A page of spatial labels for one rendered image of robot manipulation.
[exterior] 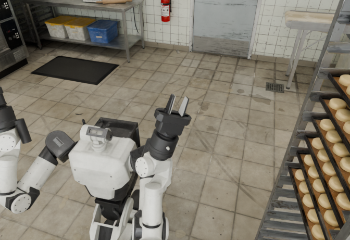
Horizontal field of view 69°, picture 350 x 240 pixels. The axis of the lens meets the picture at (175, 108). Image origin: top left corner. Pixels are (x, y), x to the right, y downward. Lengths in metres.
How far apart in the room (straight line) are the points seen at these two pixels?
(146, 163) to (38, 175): 0.56
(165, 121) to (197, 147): 1.96
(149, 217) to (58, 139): 0.55
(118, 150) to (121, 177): 0.11
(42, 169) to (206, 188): 1.51
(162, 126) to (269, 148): 2.16
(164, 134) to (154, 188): 0.20
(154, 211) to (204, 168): 1.63
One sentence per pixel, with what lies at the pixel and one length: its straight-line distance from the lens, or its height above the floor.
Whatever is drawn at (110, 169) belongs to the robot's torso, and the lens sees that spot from 1.11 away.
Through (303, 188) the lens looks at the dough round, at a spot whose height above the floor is 1.06.
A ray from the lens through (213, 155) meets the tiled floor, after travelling 2.66.
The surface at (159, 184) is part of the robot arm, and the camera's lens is 0.95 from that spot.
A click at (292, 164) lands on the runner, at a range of 1.25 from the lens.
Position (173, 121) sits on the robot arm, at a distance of 0.80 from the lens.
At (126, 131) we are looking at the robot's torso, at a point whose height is 1.11.
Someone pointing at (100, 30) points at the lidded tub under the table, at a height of 0.46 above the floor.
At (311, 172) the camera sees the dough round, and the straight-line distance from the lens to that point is 1.11.
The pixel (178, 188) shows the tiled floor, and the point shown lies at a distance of 2.38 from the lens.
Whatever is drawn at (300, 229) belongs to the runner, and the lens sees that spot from 1.64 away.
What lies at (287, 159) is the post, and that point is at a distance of 1.22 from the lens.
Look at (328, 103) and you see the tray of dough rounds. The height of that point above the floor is 1.40.
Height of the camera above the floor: 1.90
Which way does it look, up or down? 36 degrees down
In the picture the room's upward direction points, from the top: straight up
